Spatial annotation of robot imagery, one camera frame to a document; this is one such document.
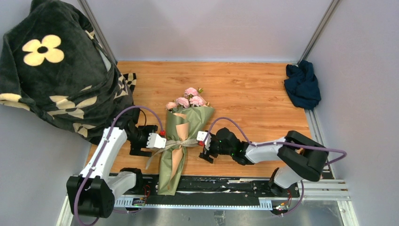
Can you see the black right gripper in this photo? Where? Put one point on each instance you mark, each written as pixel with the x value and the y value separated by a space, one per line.
pixel 206 157

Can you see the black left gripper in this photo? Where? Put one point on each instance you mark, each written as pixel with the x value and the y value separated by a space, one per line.
pixel 135 149

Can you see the green and peach wrapping paper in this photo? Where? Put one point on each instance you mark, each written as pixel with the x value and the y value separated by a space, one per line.
pixel 181 132

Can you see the pink fake flower bunch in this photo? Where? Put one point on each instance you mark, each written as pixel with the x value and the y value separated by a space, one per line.
pixel 191 98

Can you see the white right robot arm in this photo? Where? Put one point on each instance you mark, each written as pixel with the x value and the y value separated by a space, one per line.
pixel 304 158

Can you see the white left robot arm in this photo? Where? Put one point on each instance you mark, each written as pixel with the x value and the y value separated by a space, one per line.
pixel 93 192

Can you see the navy blue cloth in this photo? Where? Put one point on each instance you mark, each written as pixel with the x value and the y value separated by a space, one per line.
pixel 301 85

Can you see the dark floral fleece blanket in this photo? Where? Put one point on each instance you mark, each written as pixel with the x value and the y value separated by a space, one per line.
pixel 51 64

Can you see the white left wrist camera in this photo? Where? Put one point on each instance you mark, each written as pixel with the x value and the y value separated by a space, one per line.
pixel 155 141

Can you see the black and aluminium base rail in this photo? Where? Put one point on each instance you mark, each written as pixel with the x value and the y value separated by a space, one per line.
pixel 228 201

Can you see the left aluminium frame post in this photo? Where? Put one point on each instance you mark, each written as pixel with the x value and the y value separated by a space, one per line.
pixel 99 34

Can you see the aluminium frame post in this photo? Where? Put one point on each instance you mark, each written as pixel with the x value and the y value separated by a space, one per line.
pixel 99 34
pixel 319 29

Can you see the right aluminium frame post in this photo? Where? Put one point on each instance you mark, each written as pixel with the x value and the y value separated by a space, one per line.
pixel 319 29

